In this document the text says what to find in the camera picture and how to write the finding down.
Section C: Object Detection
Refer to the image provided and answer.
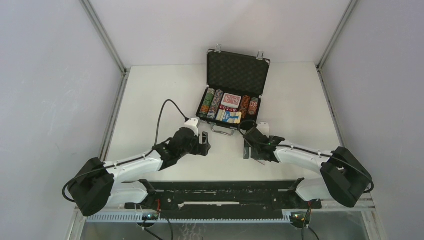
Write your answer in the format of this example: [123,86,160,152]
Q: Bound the blue texas holdem card box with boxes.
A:
[215,109,242,125]

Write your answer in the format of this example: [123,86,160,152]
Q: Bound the black poker set case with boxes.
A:
[195,44,271,136]

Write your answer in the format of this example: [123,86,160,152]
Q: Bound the clear triangle dealer marker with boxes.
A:
[256,160,266,166]

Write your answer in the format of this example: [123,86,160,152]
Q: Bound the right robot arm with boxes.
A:
[243,127,375,208]

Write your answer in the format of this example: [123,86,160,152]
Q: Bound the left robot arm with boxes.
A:
[62,127,211,217]

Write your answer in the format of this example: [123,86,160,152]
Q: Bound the red dice in case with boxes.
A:
[219,104,238,113]

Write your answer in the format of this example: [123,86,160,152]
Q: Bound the red white poker chip row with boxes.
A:
[247,97,259,116]

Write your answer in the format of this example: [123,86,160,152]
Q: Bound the blue tan poker chip row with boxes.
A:
[206,89,224,119]

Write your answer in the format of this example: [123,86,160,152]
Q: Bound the orange black poker chip row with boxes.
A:
[239,95,251,119]

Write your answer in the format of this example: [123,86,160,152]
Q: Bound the red playing card deck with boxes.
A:
[221,93,242,109]

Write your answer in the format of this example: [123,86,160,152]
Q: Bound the green poker chip row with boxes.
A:
[199,88,216,118]

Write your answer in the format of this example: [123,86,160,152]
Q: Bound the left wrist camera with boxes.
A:
[184,117,201,137]

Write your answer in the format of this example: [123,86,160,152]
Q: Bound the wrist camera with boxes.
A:
[184,117,201,137]
[256,122,270,136]

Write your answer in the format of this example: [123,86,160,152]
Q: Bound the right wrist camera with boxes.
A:
[256,122,270,136]

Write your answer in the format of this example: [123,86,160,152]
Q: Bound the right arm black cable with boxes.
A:
[237,119,375,195]

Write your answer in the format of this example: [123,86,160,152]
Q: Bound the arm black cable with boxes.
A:
[237,119,375,195]
[62,99,190,204]

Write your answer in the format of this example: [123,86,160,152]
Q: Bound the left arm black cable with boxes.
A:
[62,99,190,204]

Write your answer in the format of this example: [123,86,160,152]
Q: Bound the white cable duct strip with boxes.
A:
[86,211,291,224]

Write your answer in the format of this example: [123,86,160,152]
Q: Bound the left aluminium frame post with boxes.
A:
[79,0,128,75]

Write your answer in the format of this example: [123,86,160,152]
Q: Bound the aluminium frame post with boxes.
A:
[316,0,360,73]
[79,0,128,75]

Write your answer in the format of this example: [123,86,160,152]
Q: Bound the aluminium frame rail front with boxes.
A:
[83,194,375,216]

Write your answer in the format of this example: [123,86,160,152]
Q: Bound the right aluminium frame post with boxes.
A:
[316,0,360,73]

